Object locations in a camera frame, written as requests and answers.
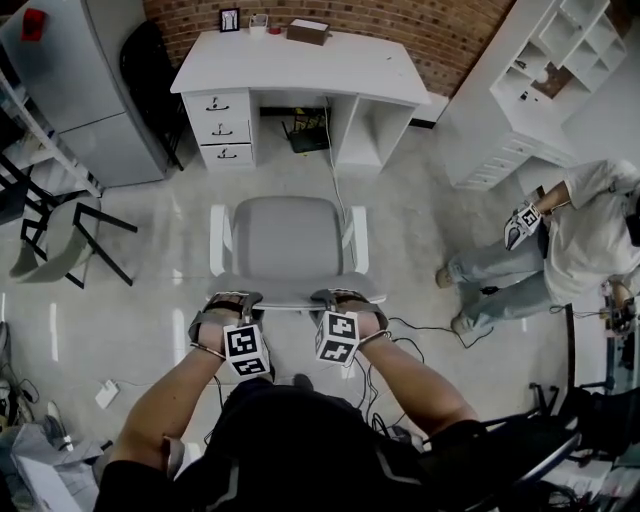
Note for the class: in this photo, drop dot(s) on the red paper decoration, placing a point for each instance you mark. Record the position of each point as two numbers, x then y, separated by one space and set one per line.
33 25

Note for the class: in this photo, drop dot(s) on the person's black clothing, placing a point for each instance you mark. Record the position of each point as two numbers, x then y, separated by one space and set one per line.
300 450

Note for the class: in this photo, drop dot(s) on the person's right hand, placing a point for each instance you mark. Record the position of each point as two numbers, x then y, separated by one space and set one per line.
369 325

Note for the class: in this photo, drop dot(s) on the person's right forearm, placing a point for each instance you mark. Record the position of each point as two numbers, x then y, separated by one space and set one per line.
410 380

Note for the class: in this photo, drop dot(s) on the person's left forearm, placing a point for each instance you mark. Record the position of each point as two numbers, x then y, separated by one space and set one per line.
170 400

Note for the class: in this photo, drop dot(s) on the white bookshelf cabinet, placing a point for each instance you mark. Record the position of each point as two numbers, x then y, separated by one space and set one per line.
475 125

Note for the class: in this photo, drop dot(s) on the black television stand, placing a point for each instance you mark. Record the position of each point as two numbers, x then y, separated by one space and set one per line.
15 200

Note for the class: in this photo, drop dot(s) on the silver refrigerator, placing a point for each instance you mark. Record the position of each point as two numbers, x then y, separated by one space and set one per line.
75 75

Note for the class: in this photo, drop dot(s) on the white cardboard box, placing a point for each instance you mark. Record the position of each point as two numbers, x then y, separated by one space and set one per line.
40 475

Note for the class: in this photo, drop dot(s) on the white power strip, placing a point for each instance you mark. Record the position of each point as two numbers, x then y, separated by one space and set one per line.
106 395

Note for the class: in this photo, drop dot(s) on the brown tissue box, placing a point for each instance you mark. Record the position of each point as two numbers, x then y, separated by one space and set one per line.
307 32

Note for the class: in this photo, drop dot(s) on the grey chair with black legs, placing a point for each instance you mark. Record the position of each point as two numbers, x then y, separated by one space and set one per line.
55 245

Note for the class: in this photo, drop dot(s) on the black framed glass door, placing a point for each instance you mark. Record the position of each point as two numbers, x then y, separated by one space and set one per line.
590 350

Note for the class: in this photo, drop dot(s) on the black picture frame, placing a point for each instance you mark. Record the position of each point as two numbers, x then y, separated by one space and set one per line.
230 21

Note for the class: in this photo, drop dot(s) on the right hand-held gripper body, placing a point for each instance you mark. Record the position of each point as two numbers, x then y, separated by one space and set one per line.
340 335

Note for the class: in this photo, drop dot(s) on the white pen holder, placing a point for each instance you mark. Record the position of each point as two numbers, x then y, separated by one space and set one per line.
258 27

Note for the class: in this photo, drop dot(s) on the white desk with drawers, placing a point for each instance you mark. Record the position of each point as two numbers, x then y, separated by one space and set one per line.
300 65

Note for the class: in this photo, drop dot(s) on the white shelf rack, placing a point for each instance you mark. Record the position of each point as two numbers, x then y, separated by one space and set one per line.
45 145

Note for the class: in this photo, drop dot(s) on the person's right shoe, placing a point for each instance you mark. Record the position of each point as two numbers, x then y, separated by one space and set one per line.
301 382

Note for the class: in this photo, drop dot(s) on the white grey office chair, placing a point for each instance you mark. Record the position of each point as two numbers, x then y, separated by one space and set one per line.
287 235

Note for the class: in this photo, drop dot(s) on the thin metal wrist band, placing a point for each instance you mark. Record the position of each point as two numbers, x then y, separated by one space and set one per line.
207 351
375 337

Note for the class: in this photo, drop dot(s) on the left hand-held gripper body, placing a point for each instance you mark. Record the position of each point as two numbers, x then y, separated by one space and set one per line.
245 345

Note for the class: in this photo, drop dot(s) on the black folding chair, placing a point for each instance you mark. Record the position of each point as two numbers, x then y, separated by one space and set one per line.
145 75

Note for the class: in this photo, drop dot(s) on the person's left hand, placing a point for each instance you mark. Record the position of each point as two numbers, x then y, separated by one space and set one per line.
215 332

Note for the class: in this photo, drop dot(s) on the white drawer with black handle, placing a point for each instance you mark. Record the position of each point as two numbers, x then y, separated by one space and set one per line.
227 156
222 132
217 107

